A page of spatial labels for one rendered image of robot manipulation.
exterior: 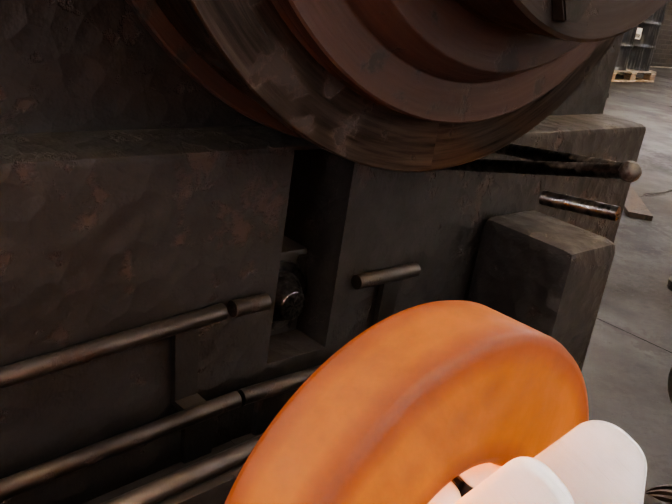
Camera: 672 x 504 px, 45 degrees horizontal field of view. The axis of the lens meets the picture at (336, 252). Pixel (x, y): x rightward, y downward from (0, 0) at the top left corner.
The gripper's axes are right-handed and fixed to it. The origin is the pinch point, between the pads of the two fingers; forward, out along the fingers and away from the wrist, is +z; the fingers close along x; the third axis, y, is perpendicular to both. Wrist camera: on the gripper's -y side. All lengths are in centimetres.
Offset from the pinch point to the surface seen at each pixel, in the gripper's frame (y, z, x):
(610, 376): -104, 49, -184
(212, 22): 6.2, 21.5, -2.9
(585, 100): -6, 34, -63
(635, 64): -213, 469, -984
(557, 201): -1.7, 14.0, -27.4
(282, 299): -18.0, 26.2, -18.9
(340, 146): 0.1, 19.8, -12.1
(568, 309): -15.0, 14.7, -40.9
